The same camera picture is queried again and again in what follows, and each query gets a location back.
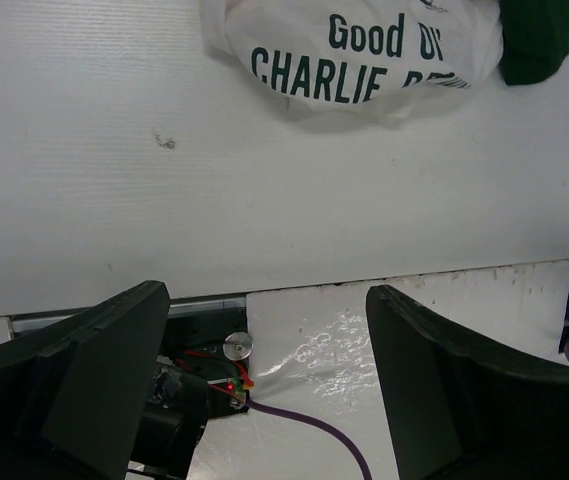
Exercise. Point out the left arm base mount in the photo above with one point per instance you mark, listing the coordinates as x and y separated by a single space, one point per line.
201 374

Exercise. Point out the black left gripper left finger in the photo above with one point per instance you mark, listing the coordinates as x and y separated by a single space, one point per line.
72 394

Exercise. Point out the white green raglan t-shirt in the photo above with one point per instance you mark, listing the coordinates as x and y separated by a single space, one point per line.
380 58

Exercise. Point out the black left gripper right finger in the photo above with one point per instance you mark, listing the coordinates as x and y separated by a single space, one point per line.
461 405

